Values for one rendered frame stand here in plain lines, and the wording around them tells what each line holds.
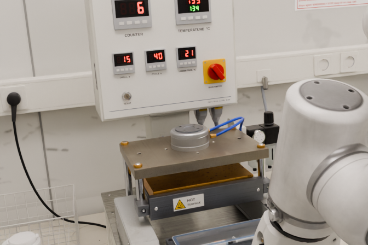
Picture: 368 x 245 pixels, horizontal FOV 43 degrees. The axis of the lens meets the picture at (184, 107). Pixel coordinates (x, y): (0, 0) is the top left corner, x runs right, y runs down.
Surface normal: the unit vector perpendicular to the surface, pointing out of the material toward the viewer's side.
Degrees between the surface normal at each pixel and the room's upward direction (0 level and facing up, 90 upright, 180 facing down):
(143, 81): 90
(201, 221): 0
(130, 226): 0
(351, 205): 78
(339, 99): 22
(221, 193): 90
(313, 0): 90
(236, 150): 0
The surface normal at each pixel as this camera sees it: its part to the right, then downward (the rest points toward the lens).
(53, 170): 0.26, 0.20
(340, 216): -0.87, 0.12
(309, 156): -0.73, 0.04
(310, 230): -0.04, 0.53
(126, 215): -0.06, -0.97
